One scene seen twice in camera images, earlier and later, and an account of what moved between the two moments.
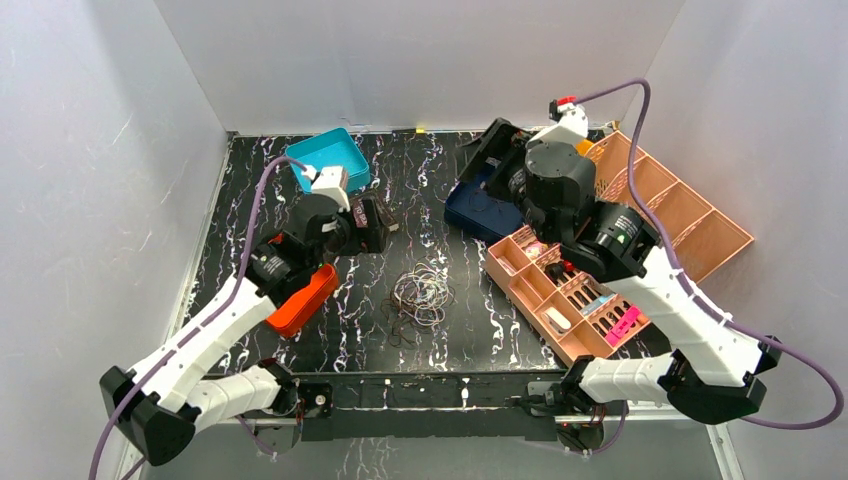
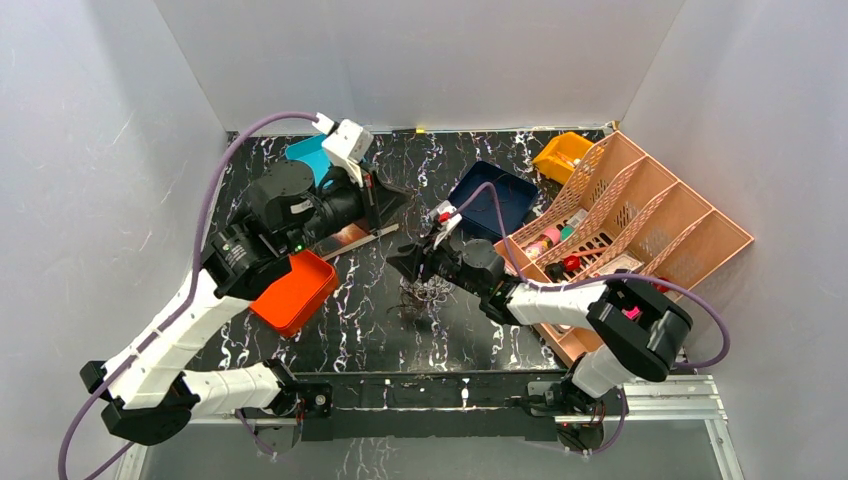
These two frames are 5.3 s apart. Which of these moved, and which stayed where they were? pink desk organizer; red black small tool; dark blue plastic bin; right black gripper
Moved: right black gripper
Stayed: dark blue plastic bin; red black small tool; pink desk organizer
